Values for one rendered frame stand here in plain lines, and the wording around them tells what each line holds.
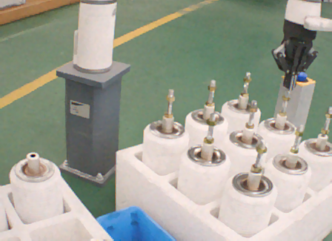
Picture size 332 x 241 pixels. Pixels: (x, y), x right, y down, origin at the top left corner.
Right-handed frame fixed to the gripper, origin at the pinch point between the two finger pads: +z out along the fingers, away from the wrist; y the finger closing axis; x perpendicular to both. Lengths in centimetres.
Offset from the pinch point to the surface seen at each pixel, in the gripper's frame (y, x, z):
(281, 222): 15.2, 22.2, 18.0
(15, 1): 42, -222, 25
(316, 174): 0.5, 15.0, 15.3
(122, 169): 34.7, -8.6, 21.1
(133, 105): 8, -68, 36
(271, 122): 1.1, -2.0, 10.9
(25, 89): 47, -92, 36
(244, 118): 5.2, -7.3, 11.8
